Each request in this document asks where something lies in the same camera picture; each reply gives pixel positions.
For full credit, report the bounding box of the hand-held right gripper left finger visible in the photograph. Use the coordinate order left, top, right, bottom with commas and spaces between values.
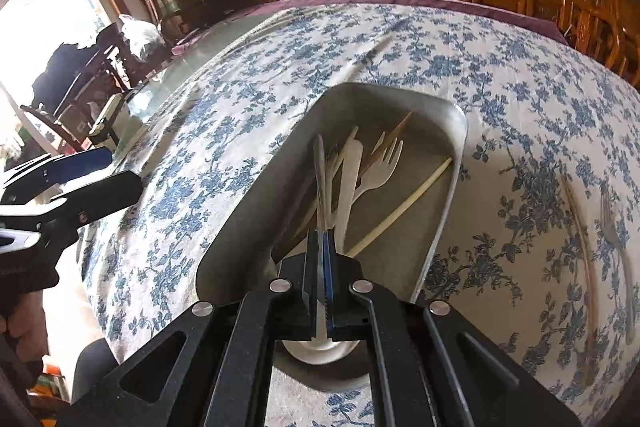
60, 229, 329, 427

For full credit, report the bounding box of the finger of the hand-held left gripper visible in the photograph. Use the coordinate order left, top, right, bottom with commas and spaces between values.
0, 149, 114, 208
0, 170, 143, 259

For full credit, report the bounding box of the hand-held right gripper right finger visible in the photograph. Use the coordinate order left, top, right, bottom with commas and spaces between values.
322, 231, 584, 427

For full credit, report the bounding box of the metal tray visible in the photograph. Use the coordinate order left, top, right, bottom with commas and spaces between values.
194, 81, 469, 305

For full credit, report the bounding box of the white plastic spoon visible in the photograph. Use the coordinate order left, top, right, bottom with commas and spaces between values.
279, 133, 362, 366

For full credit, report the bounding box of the white plastic knife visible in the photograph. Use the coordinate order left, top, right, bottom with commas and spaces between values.
332, 140, 364, 249

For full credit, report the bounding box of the white plastic fork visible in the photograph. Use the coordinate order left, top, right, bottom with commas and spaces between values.
349, 137, 405, 210

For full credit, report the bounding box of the brown wooden chopstick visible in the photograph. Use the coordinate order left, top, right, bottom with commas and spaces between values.
356, 110, 415, 178

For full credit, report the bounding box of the person's left hand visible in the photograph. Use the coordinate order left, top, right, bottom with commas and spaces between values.
0, 291, 49, 370

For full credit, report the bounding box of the dark wooden side chair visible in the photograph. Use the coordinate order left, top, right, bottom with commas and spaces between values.
19, 26, 132, 152

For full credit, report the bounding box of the clear plastic bag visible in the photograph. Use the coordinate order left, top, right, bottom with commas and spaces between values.
117, 13, 167, 58

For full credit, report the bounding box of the blue floral tablecloth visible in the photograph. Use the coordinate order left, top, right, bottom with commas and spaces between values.
79, 0, 640, 427

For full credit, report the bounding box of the thin wooden chopstick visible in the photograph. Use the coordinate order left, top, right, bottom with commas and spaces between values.
558, 173, 602, 390

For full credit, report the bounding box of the clear plastic fork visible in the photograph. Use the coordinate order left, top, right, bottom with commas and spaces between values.
599, 183, 637, 347

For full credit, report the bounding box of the carved wooden armchair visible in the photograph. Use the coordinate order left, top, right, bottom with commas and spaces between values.
562, 0, 640, 88

